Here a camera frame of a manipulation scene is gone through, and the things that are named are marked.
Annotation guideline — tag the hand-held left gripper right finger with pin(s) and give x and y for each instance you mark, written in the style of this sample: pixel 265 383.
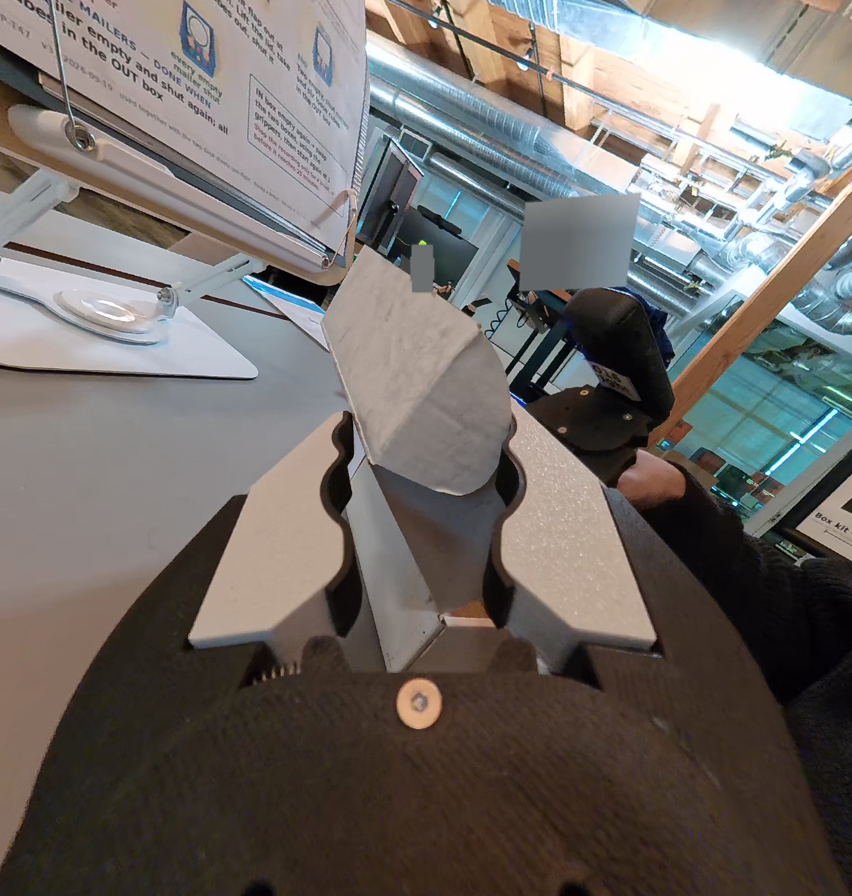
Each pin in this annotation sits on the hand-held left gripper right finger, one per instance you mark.
pixel 573 560

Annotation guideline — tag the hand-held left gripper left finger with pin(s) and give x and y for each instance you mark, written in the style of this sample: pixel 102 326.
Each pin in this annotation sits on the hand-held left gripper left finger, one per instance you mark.
pixel 272 560

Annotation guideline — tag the white cardboard mailer box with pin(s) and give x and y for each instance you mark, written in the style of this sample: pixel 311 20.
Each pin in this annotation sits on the white cardboard mailer box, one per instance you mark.
pixel 412 364

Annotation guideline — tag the person's right forearm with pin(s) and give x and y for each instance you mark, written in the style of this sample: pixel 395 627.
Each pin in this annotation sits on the person's right forearm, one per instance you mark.
pixel 748 581

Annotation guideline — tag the grey desk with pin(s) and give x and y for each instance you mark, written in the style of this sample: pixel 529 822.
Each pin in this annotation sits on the grey desk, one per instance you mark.
pixel 117 455

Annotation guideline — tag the person's right hand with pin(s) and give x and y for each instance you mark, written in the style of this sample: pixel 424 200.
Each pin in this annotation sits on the person's right hand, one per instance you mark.
pixel 650 479

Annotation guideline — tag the orange-topped table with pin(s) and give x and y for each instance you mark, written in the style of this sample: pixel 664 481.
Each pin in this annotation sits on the orange-topped table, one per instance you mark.
pixel 538 329

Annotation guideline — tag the black monitor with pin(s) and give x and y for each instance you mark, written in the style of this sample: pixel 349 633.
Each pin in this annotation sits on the black monitor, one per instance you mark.
pixel 440 245

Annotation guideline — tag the white document stand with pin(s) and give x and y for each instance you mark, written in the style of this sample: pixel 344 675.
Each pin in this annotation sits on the white document stand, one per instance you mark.
pixel 152 350

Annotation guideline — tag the blue-edged paper sheet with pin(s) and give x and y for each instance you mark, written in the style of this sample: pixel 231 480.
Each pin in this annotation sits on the blue-edged paper sheet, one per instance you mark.
pixel 300 318

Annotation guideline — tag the white printed sign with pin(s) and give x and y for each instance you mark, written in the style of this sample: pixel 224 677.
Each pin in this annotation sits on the white printed sign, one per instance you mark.
pixel 839 518

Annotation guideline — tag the grey framed panel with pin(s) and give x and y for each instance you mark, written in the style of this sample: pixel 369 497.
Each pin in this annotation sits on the grey framed panel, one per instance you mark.
pixel 391 196

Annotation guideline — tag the printed instruction sheet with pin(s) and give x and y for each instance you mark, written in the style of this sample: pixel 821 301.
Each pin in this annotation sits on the printed instruction sheet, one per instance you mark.
pixel 188 84

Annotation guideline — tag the wooden post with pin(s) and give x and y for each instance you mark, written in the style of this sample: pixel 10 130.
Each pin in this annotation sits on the wooden post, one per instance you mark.
pixel 769 301

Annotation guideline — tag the silver ventilation duct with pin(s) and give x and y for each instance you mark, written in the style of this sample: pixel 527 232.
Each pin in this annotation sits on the silver ventilation duct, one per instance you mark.
pixel 468 112

